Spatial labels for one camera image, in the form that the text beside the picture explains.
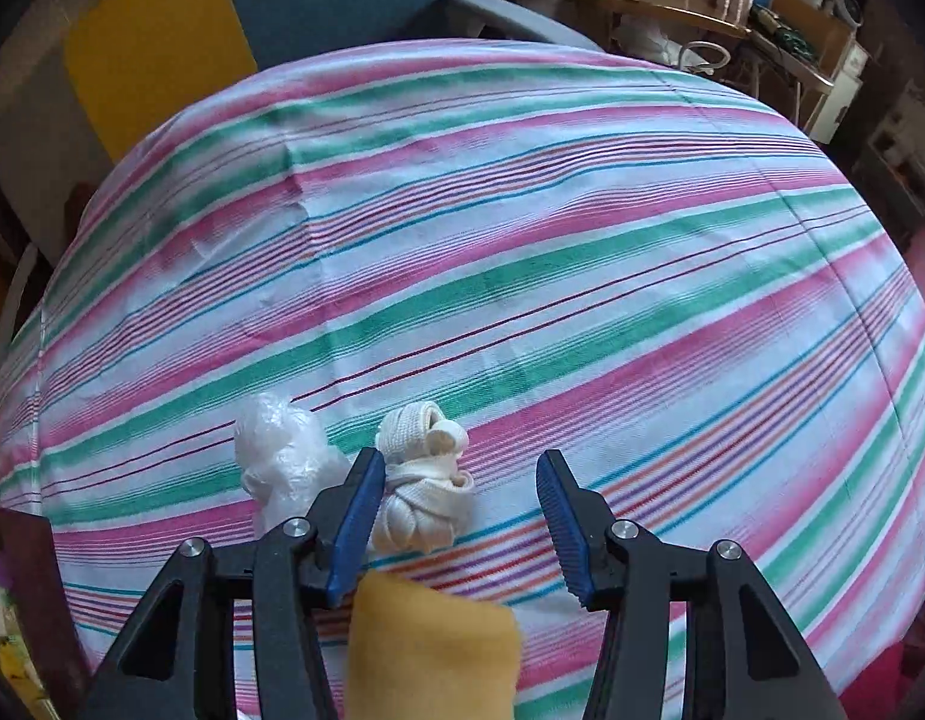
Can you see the striped tablecloth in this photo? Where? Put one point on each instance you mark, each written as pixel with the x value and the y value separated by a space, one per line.
pixel 545 240

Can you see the grey yellow blue chair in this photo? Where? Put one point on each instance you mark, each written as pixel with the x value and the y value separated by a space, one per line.
pixel 320 0

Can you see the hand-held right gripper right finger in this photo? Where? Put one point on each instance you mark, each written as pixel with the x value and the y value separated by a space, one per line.
pixel 564 532

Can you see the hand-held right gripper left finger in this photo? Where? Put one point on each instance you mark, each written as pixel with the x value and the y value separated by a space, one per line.
pixel 357 525

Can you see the white knotted cloth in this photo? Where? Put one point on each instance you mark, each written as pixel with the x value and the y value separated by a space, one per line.
pixel 425 502

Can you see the yellow cloth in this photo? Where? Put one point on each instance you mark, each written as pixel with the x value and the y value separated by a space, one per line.
pixel 432 652

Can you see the open cardboard box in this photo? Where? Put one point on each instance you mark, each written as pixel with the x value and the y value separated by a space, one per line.
pixel 807 22

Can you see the dark brown box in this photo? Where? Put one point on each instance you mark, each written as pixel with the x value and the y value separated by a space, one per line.
pixel 27 600

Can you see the clear plastic bag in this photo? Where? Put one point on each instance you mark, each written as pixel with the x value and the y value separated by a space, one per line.
pixel 279 450

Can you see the red cloth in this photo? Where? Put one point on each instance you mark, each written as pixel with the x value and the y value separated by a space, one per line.
pixel 905 660

